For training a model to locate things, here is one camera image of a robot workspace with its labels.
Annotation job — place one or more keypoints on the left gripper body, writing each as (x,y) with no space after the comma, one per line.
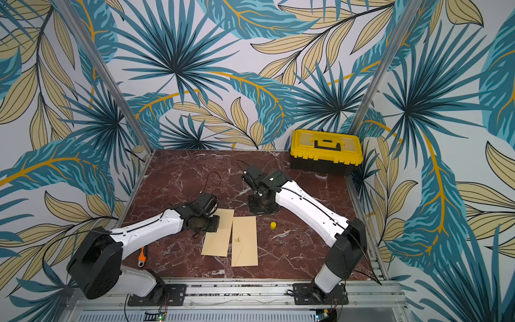
(208,223)

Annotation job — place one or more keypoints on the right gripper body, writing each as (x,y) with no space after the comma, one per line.
(263,205)

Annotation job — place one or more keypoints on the manila envelope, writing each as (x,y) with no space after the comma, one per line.
(217,243)
(244,242)

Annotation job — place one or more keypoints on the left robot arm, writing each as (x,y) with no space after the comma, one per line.
(97,267)

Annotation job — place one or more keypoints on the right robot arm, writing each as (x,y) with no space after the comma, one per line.
(346,238)

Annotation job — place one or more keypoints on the yellow black toolbox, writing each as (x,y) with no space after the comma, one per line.
(325,152)

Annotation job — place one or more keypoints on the orange handled wrench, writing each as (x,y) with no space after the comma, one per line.
(142,258)

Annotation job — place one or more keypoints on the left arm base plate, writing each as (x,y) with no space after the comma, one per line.
(170,295)

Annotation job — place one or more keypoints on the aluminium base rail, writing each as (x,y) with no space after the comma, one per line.
(248,300)

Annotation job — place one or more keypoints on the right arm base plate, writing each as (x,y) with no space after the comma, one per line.
(310,294)

